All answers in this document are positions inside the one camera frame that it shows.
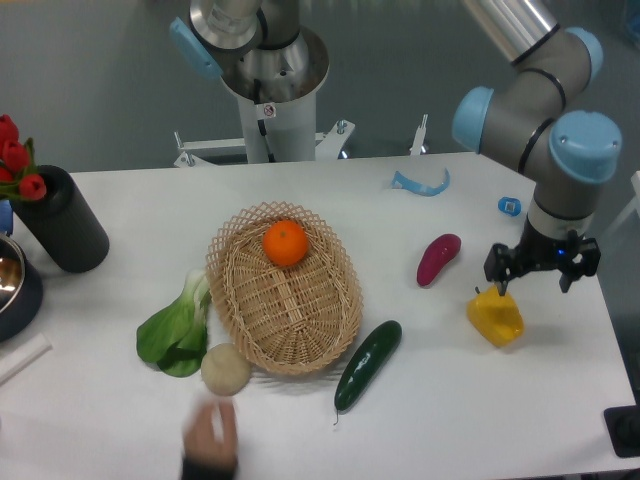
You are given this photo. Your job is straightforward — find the beige round bun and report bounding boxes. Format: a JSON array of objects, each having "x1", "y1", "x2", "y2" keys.
[{"x1": 201, "y1": 343, "x2": 252, "y2": 397}]

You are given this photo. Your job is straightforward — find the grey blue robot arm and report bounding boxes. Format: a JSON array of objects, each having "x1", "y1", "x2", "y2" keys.
[{"x1": 169, "y1": 1, "x2": 622, "y2": 293}]

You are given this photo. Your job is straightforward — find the dark green cucumber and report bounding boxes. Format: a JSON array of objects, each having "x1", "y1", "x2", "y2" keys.
[{"x1": 333, "y1": 320, "x2": 403, "y2": 426}]

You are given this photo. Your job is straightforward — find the dark pot with steel rim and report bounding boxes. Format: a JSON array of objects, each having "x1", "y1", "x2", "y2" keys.
[{"x1": 0, "y1": 234, "x2": 44, "y2": 342}]

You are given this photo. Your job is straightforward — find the small blue tape piece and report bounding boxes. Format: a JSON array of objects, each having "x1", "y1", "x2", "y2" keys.
[{"x1": 497, "y1": 197, "x2": 522, "y2": 217}]

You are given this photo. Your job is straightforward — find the purple sweet potato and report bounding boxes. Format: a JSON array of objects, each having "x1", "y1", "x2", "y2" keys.
[{"x1": 416, "y1": 233, "x2": 462, "y2": 287}]

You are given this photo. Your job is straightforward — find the blue object at left edge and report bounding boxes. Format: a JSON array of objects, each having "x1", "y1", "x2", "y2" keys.
[{"x1": 0, "y1": 200, "x2": 14, "y2": 236}]

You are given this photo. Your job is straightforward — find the red artificial tulips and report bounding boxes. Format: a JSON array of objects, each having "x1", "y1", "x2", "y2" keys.
[{"x1": 1, "y1": 114, "x2": 47, "y2": 202}]

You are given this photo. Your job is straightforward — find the black sleeved forearm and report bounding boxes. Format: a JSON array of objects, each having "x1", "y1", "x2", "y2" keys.
[{"x1": 180, "y1": 456, "x2": 237, "y2": 480}]

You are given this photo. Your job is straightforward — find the blue plastic band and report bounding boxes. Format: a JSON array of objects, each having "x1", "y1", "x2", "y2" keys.
[{"x1": 390, "y1": 169, "x2": 451, "y2": 197}]

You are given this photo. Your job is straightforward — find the yellow bell pepper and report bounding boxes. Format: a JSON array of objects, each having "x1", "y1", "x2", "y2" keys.
[{"x1": 466, "y1": 286, "x2": 525, "y2": 348}]

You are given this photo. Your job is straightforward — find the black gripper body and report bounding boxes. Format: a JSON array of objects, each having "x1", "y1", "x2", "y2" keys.
[{"x1": 515, "y1": 220, "x2": 585, "y2": 276}]

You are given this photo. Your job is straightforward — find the black device at edge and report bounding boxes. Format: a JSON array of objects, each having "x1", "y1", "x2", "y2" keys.
[{"x1": 603, "y1": 405, "x2": 640, "y2": 458}]

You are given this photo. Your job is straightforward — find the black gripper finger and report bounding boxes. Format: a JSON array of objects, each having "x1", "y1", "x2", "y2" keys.
[
  {"x1": 484, "y1": 243, "x2": 520, "y2": 296},
  {"x1": 558, "y1": 237, "x2": 601, "y2": 293}
]

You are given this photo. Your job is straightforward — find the person's hand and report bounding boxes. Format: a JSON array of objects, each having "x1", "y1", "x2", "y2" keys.
[{"x1": 183, "y1": 399, "x2": 238, "y2": 470}]

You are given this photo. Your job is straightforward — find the green bok choy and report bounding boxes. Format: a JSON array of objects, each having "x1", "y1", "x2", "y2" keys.
[{"x1": 136, "y1": 270, "x2": 211, "y2": 378}]

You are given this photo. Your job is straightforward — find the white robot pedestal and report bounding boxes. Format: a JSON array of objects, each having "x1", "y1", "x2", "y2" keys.
[{"x1": 172, "y1": 92, "x2": 430, "y2": 169}]

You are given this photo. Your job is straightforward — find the white paper roll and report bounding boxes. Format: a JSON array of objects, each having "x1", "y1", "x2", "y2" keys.
[{"x1": 0, "y1": 334, "x2": 52, "y2": 383}]

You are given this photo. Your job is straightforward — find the orange fruit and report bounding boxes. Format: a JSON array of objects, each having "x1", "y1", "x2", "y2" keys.
[{"x1": 262, "y1": 220, "x2": 309, "y2": 267}]

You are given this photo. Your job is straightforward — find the woven wicker basket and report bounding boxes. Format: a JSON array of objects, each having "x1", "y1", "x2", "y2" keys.
[{"x1": 206, "y1": 202, "x2": 363, "y2": 375}]

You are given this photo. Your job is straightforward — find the black cylindrical vase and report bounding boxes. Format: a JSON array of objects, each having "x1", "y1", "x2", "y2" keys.
[{"x1": 11, "y1": 165, "x2": 110, "y2": 273}]

